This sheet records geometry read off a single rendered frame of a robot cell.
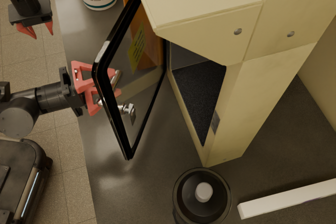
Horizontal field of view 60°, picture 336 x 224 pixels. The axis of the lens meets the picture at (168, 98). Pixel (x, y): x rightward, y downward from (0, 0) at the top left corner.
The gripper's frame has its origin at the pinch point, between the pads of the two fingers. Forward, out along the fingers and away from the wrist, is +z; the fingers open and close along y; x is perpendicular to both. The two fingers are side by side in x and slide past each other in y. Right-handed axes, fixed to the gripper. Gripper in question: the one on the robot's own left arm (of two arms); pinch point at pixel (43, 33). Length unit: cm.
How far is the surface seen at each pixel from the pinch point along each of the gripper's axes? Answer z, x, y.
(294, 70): -24, -46, 42
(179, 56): 3.5, -17.0, 34.4
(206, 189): -10, -55, 26
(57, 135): 109, 26, -30
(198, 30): -39, -46, 26
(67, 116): 110, 38, -22
